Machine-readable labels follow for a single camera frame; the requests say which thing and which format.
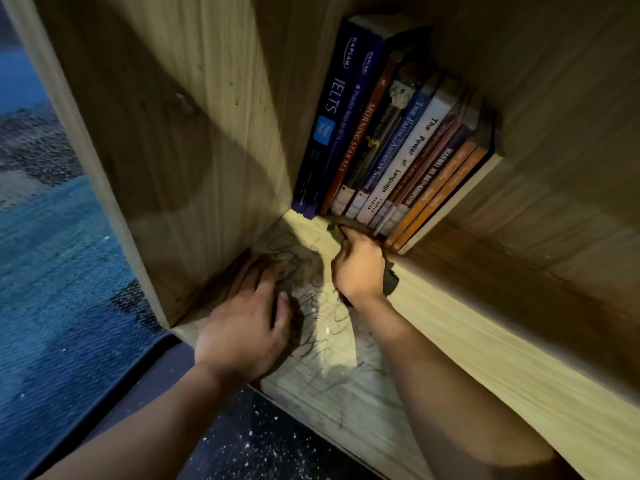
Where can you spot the person's right hand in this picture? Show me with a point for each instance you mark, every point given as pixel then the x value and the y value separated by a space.
pixel 357 269

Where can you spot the person's left hand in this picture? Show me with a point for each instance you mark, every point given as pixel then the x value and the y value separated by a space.
pixel 240 329

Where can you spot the person's left thumb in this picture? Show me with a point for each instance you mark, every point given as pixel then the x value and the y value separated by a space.
pixel 282 312

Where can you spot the dark cleaning cloth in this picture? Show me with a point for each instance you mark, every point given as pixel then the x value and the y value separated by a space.
pixel 391 283

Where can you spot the person's left forearm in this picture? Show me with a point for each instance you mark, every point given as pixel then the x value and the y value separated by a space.
pixel 150 424

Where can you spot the person's right forearm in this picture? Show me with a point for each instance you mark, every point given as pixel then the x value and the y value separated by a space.
pixel 440 394

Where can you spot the row of upright books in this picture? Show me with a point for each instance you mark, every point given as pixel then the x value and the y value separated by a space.
pixel 400 144

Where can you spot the wooden bookshelf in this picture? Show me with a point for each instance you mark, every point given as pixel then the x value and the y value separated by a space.
pixel 200 119

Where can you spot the blue woven rug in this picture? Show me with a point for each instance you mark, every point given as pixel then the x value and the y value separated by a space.
pixel 60 294

